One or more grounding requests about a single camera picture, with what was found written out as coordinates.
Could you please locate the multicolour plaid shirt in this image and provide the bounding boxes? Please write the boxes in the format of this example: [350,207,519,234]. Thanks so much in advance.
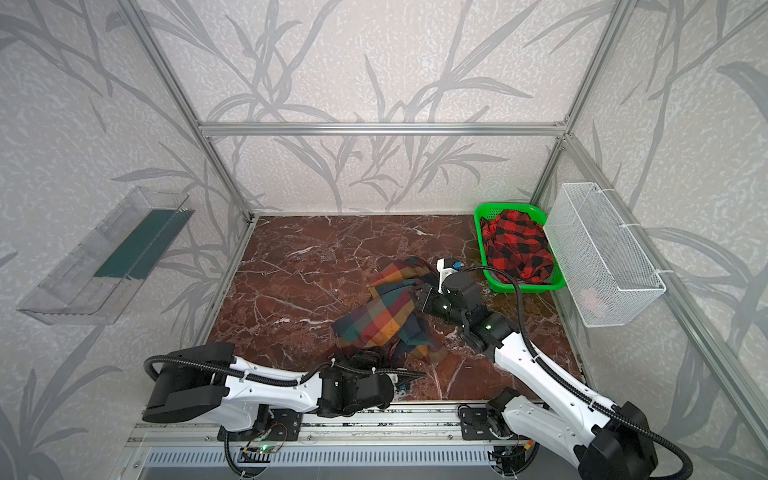
[332,257,448,364]

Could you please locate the green plastic basket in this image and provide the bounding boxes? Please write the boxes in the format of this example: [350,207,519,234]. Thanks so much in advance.
[474,203,566,294]

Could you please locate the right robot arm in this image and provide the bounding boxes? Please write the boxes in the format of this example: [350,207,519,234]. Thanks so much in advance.
[415,271,658,479]

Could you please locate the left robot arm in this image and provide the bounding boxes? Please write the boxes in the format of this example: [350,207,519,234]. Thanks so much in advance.
[142,342,425,433]

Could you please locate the red black plaid shirt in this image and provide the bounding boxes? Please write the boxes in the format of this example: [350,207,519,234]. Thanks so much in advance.
[480,209,554,285]

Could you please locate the aluminium front rail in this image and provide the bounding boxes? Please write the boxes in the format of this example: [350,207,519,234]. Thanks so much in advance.
[125,401,631,448]

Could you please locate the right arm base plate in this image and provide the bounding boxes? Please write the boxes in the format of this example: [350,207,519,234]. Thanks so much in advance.
[457,404,529,444]

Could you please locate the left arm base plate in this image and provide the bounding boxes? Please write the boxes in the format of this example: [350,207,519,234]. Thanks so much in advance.
[229,405,303,442]

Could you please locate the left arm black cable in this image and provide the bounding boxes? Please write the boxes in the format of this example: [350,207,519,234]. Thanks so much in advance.
[142,353,385,388]

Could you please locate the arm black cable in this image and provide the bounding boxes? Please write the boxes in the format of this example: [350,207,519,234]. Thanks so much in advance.
[455,265,694,480]
[142,353,385,388]

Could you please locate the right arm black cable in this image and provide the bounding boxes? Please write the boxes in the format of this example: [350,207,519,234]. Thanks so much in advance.
[455,265,694,480]

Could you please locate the white wire mesh basket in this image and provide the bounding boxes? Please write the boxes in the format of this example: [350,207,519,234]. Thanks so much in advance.
[544,182,666,328]

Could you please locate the clear plastic wall bin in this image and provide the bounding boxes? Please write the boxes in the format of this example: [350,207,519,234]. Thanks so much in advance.
[17,187,195,326]

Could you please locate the aluminium frame bars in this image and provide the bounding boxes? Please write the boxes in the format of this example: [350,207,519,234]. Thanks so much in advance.
[117,1,767,444]

